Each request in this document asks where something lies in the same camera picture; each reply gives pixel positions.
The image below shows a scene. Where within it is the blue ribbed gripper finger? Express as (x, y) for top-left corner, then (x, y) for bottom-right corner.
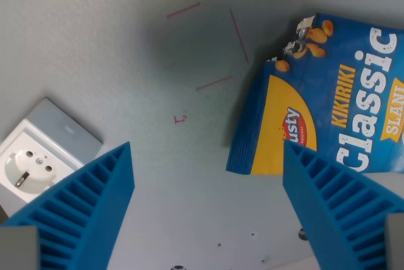
(282, 139), (404, 270)
(0, 141), (136, 270)

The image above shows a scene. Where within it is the blue peanut snack bag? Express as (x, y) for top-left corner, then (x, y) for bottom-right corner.
(225, 12), (404, 175)

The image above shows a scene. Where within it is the white electrical socket box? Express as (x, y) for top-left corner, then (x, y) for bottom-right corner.
(0, 98), (104, 204)

